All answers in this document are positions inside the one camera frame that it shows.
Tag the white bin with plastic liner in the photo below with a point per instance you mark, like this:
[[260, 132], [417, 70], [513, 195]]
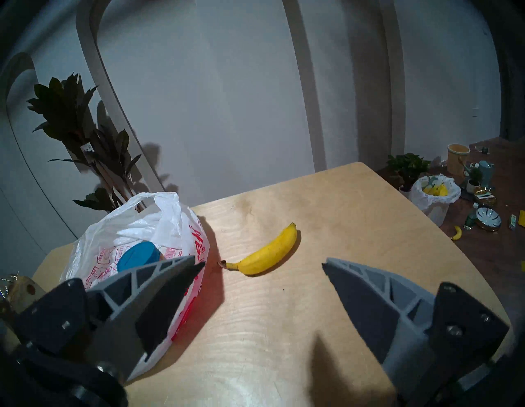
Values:
[[434, 205]]

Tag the green bottle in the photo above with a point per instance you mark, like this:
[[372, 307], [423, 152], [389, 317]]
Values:
[[470, 219]]

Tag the gold rimmed bowl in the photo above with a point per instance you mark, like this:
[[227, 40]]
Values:
[[486, 197]]

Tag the beige paper bucket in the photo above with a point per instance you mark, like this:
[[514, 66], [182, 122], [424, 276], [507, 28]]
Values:
[[456, 162]]

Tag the yellow snack packet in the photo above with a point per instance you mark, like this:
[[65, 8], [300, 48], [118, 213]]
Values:
[[522, 218]]

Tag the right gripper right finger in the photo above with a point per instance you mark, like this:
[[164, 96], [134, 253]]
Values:
[[410, 328]]

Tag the yellow banana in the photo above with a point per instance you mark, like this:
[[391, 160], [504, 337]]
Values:
[[266, 254]]

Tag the white plastic shopping bag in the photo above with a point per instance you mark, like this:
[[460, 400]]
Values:
[[139, 221]]

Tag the teal pitcher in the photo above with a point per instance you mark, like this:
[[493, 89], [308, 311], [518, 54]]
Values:
[[487, 172]]

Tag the peanut butter jar blue lid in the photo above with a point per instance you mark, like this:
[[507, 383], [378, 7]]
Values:
[[137, 255]]

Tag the small banana on floor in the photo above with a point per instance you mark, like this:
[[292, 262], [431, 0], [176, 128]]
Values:
[[457, 234]]

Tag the small green white packet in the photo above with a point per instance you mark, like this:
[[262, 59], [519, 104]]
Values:
[[512, 221]]

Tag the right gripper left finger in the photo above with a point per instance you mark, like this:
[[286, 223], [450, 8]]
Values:
[[119, 312]]

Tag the small green potted plant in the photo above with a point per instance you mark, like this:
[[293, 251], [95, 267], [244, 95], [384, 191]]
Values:
[[408, 166]]

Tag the tall dark-leaved potted plant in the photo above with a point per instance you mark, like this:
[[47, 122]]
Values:
[[65, 106]]

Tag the tiny potted plant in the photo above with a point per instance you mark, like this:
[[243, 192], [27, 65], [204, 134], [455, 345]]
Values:
[[475, 178]]

